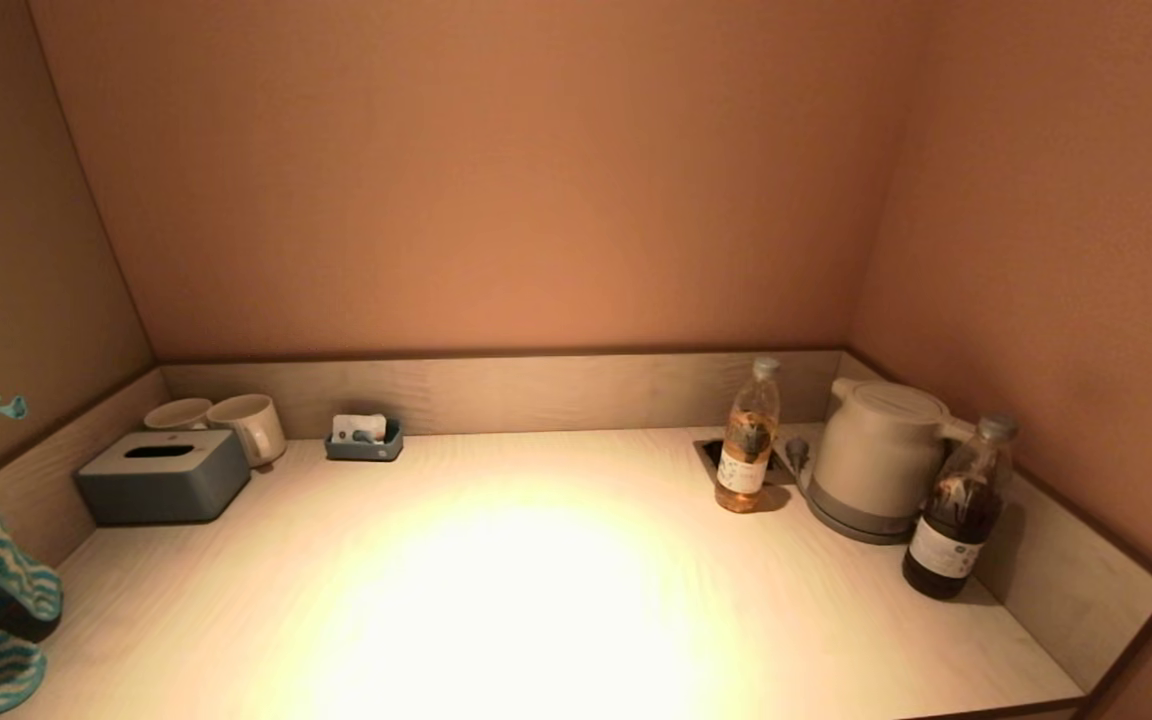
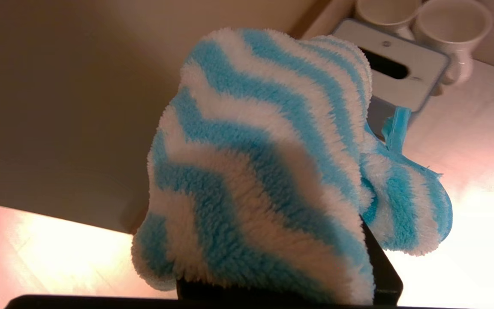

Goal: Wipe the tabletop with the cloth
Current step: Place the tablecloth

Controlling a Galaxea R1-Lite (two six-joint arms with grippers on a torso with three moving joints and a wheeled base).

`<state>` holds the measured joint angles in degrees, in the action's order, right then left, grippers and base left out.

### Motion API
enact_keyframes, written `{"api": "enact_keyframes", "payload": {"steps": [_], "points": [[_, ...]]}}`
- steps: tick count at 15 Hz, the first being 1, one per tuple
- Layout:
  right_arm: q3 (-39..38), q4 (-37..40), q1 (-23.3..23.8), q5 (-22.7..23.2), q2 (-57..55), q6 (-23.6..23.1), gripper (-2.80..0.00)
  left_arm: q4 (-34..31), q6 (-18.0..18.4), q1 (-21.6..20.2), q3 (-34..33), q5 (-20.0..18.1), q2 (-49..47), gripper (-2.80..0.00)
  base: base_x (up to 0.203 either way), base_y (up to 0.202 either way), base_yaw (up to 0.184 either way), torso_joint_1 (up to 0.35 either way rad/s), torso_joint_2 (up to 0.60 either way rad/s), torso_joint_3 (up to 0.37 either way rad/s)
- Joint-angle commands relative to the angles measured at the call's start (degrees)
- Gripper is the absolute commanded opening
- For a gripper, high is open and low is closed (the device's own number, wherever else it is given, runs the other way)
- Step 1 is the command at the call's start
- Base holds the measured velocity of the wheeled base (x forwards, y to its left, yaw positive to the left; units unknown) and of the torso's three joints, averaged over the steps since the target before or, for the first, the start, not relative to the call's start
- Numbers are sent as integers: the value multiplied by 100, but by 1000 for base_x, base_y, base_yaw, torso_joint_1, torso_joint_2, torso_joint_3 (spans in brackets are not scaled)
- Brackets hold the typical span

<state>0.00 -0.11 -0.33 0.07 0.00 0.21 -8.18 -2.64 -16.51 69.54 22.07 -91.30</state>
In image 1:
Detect grey tissue box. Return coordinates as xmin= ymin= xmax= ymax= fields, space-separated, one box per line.
xmin=73 ymin=429 xmax=253 ymax=527

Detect cream ceramic mug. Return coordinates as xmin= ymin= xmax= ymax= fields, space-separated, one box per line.
xmin=143 ymin=396 xmax=214 ymax=433
xmin=205 ymin=392 xmax=288 ymax=470

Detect small blue-grey tray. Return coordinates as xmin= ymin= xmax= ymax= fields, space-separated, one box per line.
xmin=324 ymin=417 xmax=405 ymax=463

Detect white sachet packets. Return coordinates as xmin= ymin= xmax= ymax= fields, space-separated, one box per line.
xmin=331 ymin=412 xmax=388 ymax=444

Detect wooden table backsplash rim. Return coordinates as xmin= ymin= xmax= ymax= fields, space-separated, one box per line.
xmin=0 ymin=347 xmax=1152 ymax=713

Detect black recessed table socket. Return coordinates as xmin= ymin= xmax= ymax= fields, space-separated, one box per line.
xmin=693 ymin=437 xmax=797 ymax=489

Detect orange tea plastic bottle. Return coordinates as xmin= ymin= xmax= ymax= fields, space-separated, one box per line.
xmin=713 ymin=356 xmax=782 ymax=515

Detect grey kettle base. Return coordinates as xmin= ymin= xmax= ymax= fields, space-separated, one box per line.
xmin=803 ymin=486 xmax=923 ymax=547

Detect white electric kettle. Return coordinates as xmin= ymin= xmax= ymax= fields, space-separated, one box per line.
xmin=808 ymin=377 xmax=979 ymax=527

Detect dark tea plastic bottle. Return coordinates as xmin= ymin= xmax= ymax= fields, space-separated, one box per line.
xmin=901 ymin=413 xmax=1021 ymax=602

